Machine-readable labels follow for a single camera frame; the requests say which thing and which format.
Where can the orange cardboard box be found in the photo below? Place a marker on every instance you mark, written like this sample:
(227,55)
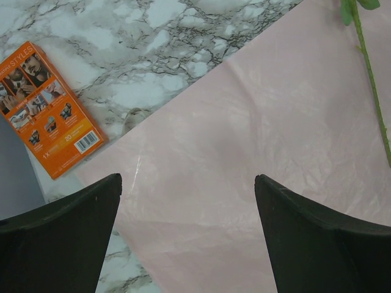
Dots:
(45,112)

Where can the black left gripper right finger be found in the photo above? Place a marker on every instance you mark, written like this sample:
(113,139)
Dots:
(313,248)

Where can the pink flower bouquet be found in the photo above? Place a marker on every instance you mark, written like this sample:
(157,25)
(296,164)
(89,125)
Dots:
(349,13)

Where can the cream ribbon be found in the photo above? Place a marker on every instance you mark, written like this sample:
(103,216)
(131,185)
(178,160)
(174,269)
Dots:
(132,119)

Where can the pink wrapping paper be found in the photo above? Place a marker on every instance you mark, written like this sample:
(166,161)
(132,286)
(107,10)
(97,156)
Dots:
(294,104)

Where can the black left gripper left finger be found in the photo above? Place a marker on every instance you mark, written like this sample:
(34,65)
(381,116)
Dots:
(61,246)

